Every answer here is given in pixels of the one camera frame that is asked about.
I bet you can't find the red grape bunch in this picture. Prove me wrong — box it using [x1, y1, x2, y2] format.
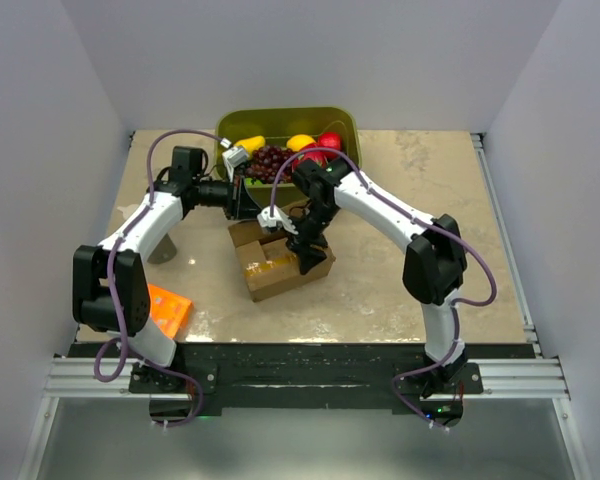
[245, 145, 293, 184]

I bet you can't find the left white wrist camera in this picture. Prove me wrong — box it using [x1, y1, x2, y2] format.
[221, 139, 252, 181]

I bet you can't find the bottle with beige cap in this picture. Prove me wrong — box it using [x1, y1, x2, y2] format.
[117, 203, 182, 264]

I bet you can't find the yellow mango fruit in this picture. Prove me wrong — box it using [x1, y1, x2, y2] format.
[234, 135, 266, 157]

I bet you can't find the red apple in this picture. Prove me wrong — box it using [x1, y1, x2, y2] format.
[318, 131, 342, 151]

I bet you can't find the yellow lemon fruit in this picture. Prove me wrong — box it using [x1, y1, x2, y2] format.
[286, 134, 315, 152]

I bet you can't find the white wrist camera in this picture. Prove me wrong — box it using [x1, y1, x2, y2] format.
[257, 206, 298, 235]
[221, 139, 252, 181]

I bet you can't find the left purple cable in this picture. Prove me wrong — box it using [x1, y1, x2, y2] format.
[93, 128, 231, 429]

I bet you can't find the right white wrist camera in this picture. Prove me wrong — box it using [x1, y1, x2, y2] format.
[257, 206, 298, 235]

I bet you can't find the brown taped cardboard box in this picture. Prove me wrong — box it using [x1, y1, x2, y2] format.
[228, 220, 335, 302]

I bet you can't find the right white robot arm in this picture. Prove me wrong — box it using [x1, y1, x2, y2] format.
[287, 160, 467, 398]

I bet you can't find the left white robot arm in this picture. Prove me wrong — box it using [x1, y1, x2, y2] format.
[72, 146, 262, 392]

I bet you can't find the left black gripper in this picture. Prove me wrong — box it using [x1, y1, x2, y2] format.
[193, 170, 263, 221]

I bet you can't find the olive green plastic bin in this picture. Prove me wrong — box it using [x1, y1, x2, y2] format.
[216, 106, 361, 194]

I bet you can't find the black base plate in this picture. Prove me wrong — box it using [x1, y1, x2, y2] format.
[68, 340, 486, 416]

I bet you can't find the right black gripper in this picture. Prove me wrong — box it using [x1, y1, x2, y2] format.
[280, 201, 341, 274]

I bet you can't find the orange patterned block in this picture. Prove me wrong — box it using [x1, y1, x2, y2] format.
[148, 284, 194, 339]

